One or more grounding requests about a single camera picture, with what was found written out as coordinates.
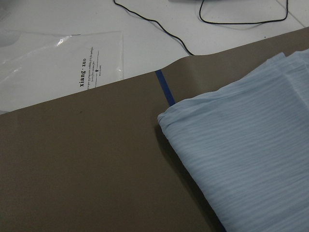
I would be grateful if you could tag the clear plastic bag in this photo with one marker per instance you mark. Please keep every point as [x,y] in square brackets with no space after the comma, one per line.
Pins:
[38,67]

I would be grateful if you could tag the light blue button shirt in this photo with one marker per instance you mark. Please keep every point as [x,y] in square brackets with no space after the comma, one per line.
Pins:
[246,146]

